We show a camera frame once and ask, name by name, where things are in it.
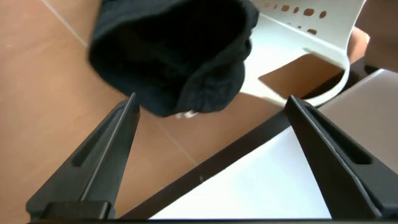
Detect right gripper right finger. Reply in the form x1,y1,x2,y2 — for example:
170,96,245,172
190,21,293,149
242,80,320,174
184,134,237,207
284,95,398,220

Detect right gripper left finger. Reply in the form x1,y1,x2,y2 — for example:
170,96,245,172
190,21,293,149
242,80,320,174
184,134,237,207
25,92,141,220

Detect black garment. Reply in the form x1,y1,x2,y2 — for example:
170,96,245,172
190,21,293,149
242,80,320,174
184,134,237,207
88,0,261,119

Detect white laundry basket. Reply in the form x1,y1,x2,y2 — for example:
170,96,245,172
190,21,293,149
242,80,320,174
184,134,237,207
239,0,368,108

